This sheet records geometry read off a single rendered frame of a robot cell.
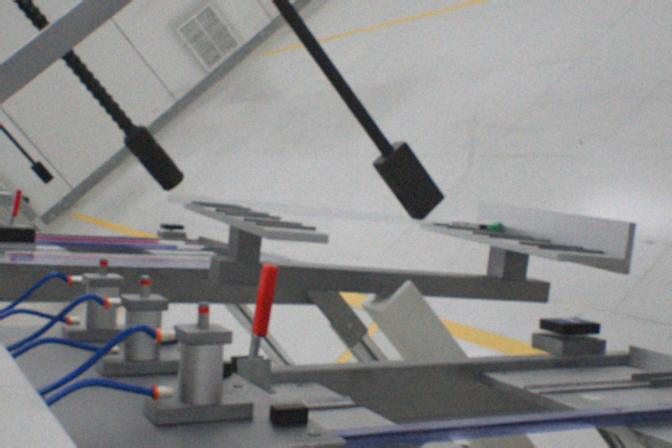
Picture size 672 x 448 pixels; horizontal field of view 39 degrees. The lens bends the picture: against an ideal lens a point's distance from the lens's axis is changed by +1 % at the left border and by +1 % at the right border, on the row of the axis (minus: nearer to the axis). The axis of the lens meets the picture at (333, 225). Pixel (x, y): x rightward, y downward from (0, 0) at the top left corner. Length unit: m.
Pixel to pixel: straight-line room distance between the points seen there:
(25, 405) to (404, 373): 0.52
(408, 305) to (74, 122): 7.21
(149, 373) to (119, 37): 7.91
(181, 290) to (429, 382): 0.77
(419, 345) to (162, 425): 0.80
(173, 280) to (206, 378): 1.13
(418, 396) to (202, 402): 0.46
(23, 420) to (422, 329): 0.88
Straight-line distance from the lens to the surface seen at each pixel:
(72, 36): 0.48
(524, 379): 0.93
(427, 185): 0.56
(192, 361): 0.47
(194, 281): 1.61
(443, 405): 0.93
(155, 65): 8.51
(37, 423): 0.40
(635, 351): 1.05
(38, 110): 8.27
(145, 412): 0.49
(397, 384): 0.89
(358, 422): 0.72
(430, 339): 1.24
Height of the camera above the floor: 1.36
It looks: 20 degrees down
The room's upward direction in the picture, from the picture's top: 38 degrees counter-clockwise
